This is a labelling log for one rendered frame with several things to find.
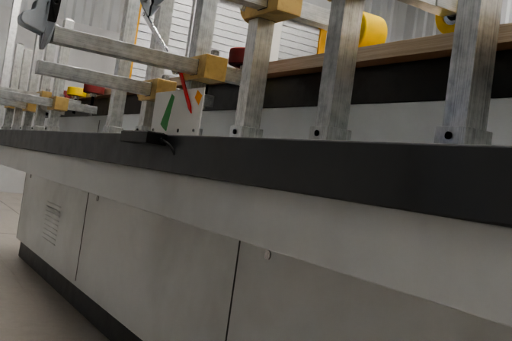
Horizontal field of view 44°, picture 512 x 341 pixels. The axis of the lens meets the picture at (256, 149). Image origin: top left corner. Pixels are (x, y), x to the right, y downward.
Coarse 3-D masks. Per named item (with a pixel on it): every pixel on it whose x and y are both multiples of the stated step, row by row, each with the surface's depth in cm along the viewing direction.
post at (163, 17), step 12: (168, 0) 159; (156, 12) 160; (168, 12) 159; (156, 24) 159; (168, 24) 159; (168, 36) 159; (156, 48) 158; (156, 72) 158; (144, 108) 158; (144, 120) 157
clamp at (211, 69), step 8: (200, 56) 132; (208, 56) 129; (216, 56) 130; (200, 64) 131; (208, 64) 129; (216, 64) 130; (224, 64) 131; (200, 72) 130; (208, 72) 129; (216, 72) 130; (224, 72) 131; (184, 80) 137; (192, 80) 135; (200, 80) 133; (208, 80) 132; (216, 80) 131; (224, 80) 131
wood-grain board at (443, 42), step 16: (368, 48) 116; (384, 48) 112; (400, 48) 108; (416, 48) 105; (432, 48) 102; (448, 48) 99; (272, 64) 144; (288, 64) 138; (304, 64) 133; (320, 64) 128; (368, 64) 119; (384, 64) 117; (176, 80) 190
